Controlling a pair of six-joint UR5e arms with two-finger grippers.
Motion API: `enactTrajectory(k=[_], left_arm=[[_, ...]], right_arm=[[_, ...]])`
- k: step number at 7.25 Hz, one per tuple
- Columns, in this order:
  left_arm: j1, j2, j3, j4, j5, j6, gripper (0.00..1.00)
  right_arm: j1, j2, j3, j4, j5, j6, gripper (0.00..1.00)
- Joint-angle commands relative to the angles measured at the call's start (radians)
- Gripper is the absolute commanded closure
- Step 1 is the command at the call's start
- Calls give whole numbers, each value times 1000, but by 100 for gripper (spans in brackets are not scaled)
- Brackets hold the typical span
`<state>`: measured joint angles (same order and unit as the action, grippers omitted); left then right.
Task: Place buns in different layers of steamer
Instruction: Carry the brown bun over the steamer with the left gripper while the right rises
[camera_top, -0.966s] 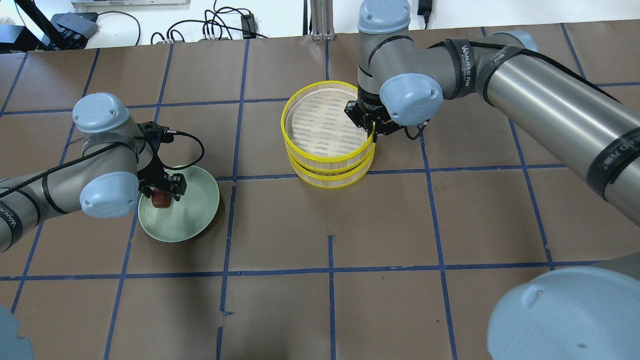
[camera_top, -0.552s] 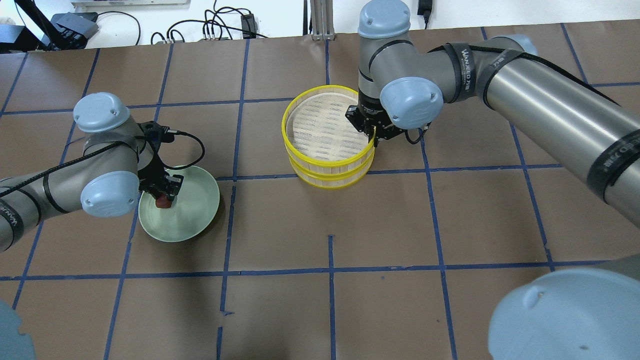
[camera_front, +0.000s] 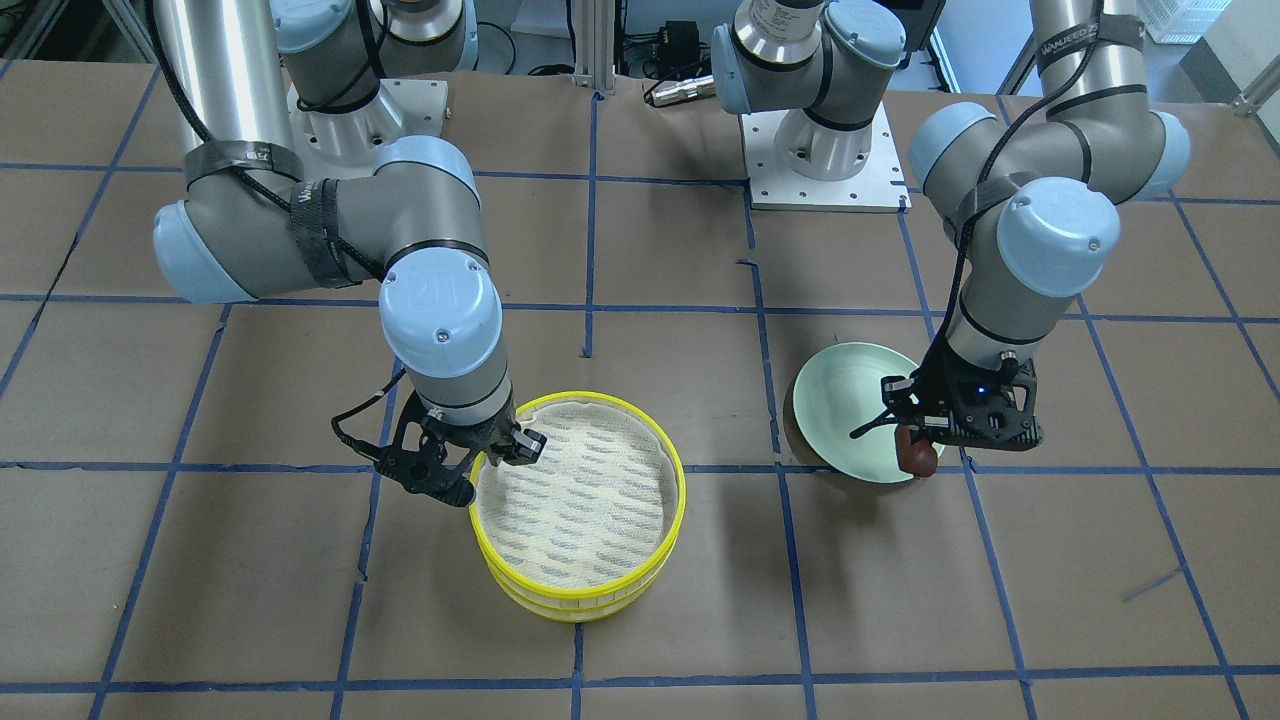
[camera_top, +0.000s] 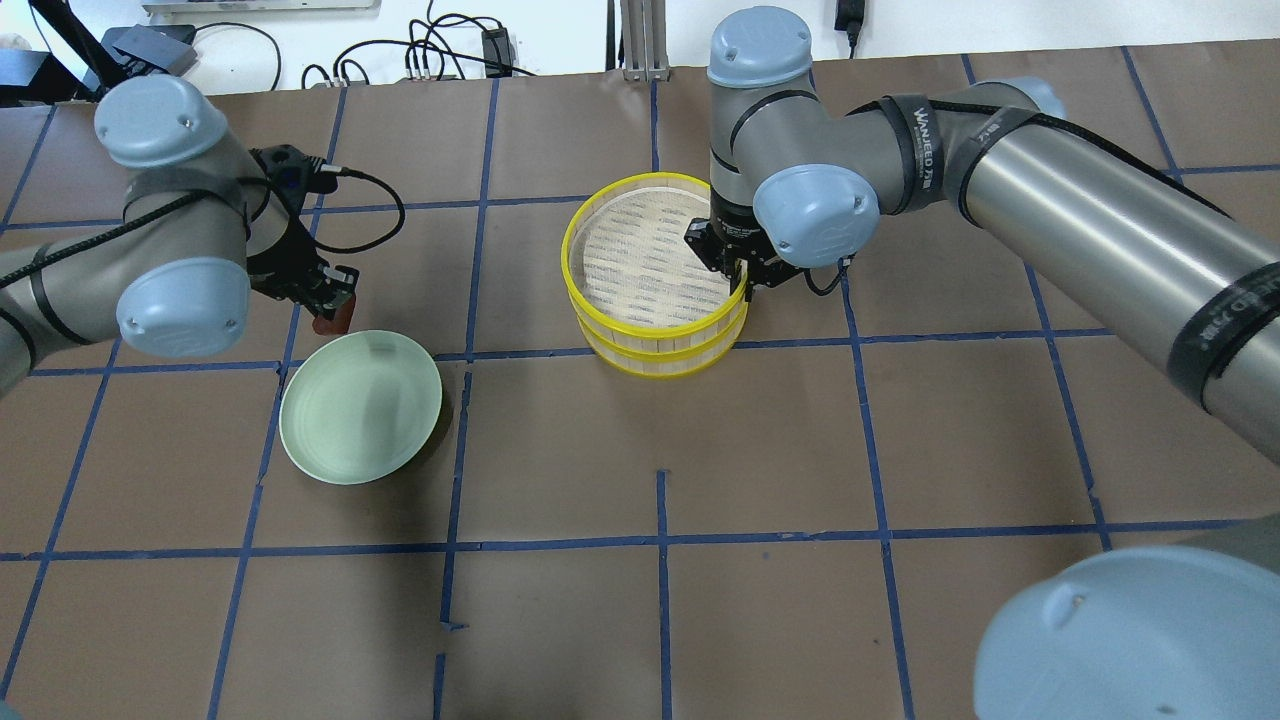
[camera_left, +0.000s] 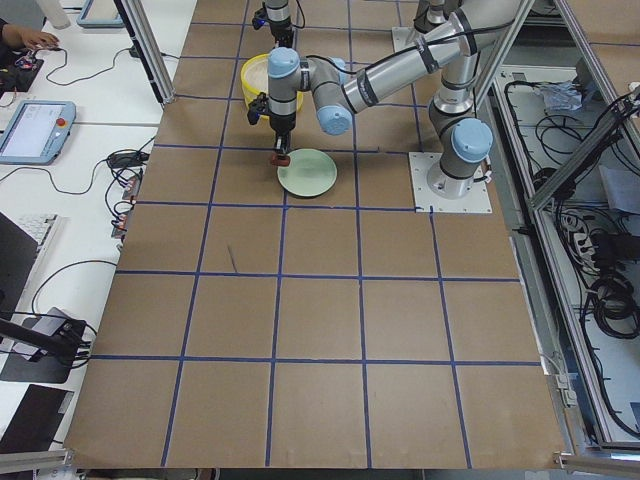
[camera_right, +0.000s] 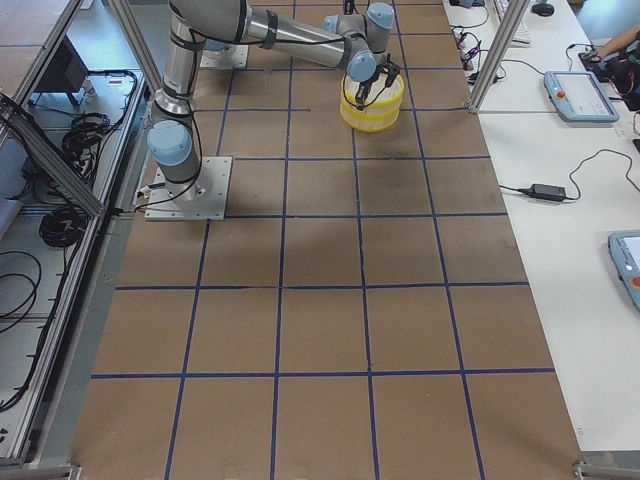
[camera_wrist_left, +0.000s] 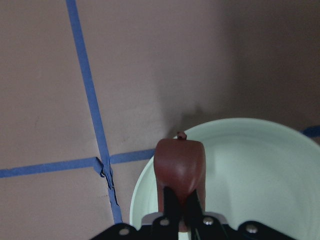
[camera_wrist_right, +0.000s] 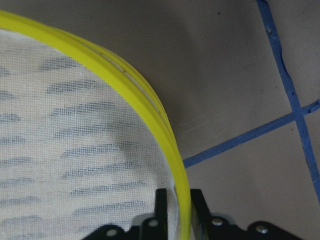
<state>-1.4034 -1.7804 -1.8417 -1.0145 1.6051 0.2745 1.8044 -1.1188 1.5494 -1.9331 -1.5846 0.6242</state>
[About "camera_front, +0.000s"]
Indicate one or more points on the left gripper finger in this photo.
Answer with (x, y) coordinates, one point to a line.
(899, 394)
(913, 421)

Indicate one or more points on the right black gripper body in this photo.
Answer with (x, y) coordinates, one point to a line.
(478, 434)

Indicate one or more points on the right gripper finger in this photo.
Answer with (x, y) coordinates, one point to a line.
(516, 447)

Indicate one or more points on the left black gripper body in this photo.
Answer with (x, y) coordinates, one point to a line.
(899, 392)

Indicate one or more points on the brown steamed bun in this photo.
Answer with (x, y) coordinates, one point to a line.
(915, 453)

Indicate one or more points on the yellow steamer layer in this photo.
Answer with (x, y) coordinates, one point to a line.
(578, 606)
(600, 508)

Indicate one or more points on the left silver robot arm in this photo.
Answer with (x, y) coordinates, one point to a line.
(1031, 207)

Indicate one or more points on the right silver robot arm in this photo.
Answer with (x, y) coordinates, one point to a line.
(303, 172)

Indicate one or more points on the light green plate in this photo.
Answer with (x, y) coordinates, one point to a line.
(837, 391)

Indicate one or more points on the silver connector plug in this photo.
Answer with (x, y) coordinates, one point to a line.
(671, 92)

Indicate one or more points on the black power adapter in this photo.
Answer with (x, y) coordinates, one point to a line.
(678, 44)

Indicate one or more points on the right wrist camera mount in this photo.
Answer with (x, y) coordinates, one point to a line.
(426, 455)

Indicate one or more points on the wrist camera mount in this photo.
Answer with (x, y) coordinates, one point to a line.
(990, 415)
(426, 455)

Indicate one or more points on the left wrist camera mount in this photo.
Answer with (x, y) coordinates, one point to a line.
(990, 415)

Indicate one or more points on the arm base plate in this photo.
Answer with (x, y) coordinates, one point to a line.
(410, 110)
(795, 165)

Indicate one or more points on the aluminium frame post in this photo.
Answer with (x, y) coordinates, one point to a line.
(594, 37)

